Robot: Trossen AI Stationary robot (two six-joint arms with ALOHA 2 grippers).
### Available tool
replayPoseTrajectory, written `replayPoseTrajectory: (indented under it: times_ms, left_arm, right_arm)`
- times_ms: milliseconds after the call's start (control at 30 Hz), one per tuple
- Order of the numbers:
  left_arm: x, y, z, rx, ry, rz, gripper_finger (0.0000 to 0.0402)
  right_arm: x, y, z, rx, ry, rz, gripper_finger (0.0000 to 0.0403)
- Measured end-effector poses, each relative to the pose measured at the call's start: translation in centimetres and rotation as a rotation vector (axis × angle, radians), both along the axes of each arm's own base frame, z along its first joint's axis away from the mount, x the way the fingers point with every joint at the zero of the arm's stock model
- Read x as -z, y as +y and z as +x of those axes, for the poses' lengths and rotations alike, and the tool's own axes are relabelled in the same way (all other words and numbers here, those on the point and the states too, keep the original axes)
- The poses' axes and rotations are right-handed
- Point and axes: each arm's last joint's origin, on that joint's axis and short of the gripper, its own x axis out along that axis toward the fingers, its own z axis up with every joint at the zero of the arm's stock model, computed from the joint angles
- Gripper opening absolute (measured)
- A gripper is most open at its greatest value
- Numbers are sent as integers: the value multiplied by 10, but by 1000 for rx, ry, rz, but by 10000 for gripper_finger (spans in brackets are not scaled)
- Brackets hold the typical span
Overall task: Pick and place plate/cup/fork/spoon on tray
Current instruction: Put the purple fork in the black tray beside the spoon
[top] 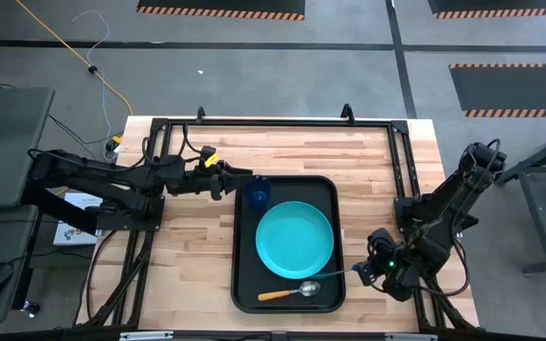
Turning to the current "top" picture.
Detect iridescent blue fork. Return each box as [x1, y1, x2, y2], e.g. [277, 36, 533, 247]
[311, 267, 364, 279]

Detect teal plastic plate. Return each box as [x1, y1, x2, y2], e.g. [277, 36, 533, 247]
[255, 201, 335, 280]

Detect black floor cable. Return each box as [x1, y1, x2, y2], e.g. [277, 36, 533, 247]
[0, 75, 125, 153]

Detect yellow floor cable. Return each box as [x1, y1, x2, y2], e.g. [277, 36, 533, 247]
[15, 0, 135, 117]

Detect metal spoon with wooden handle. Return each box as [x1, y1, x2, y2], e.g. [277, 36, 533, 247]
[257, 280, 322, 303]

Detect black mat two striped edges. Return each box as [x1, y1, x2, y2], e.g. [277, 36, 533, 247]
[448, 63, 546, 118]

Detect blue translucent cup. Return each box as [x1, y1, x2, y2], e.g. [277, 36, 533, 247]
[246, 174, 272, 212]

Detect wide black mat striped edge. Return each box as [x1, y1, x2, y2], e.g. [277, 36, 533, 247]
[136, 0, 306, 22]

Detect silver metal bracket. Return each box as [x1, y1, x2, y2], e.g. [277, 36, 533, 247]
[118, 331, 174, 341]
[384, 332, 439, 341]

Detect thin white floor cable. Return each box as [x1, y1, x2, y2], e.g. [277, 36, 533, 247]
[71, 9, 114, 143]

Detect white printed box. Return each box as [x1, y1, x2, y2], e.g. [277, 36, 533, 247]
[53, 191, 104, 246]

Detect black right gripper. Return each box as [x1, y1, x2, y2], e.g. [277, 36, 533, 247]
[354, 227, 416, 302]

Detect dark grey desk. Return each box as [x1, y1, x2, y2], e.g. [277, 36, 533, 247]
[0, 86, 56, 328]

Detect black aluminium table frame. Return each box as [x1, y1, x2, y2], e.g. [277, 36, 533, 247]
[85, 117, 481, 331]

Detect black metal stand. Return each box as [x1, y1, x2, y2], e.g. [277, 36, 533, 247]
[492, 123, 546, 275]

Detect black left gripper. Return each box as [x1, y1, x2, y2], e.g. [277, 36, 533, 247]
[166, 160, 254, 200]

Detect black plastic tray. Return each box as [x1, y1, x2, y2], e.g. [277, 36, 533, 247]
[230, 175, 347, 314]

